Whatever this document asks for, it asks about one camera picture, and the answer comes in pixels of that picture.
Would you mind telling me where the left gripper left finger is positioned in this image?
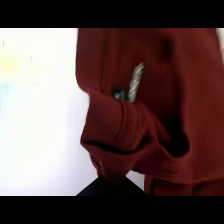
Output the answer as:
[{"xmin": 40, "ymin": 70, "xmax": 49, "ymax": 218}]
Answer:
[{"xmin": 76, "ymin": 176, "xmax": 113, "ymax": 197}]

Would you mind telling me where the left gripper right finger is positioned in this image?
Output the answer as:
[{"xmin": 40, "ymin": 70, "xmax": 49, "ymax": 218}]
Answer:
[{"xmin": 111, "ymin": 176, "xmax": 146, "ymax": 197}]

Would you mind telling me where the dark red T-shirt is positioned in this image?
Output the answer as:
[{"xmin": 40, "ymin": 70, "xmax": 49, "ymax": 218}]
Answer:
[{"xmin": 75, "ymin": 27, "xmax": 224, "ymax": 197}]

